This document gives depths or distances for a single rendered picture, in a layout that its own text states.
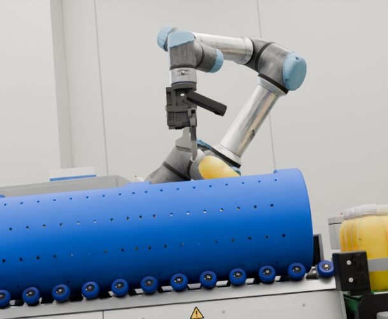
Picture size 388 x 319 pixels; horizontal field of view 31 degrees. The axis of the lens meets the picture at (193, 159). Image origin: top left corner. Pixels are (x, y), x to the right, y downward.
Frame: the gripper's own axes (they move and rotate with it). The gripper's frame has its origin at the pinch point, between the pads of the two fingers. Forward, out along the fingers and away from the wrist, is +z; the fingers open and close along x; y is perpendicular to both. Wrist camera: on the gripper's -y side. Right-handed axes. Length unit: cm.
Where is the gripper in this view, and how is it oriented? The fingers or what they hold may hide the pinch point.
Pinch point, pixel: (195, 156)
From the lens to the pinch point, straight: 189.7
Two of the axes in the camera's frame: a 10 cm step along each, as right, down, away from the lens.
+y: -10.0, 0.7, 0.0
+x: -0.1, -1.3, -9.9
